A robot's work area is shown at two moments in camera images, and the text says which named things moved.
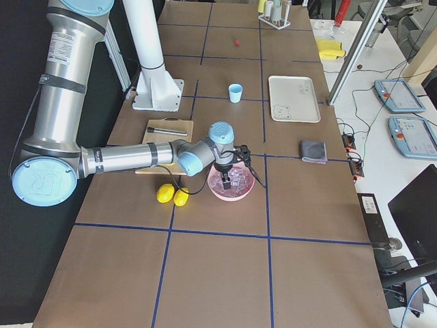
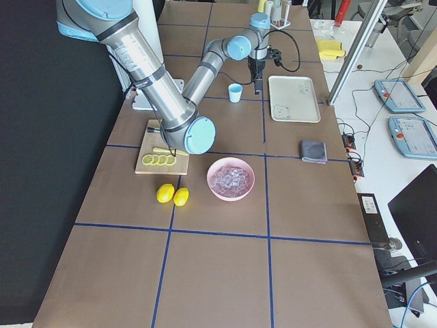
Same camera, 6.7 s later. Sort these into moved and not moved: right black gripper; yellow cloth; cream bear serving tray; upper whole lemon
Moved: right black gripper
Not moved: cream bear serving tray; yellow cloth; upper whole lemon
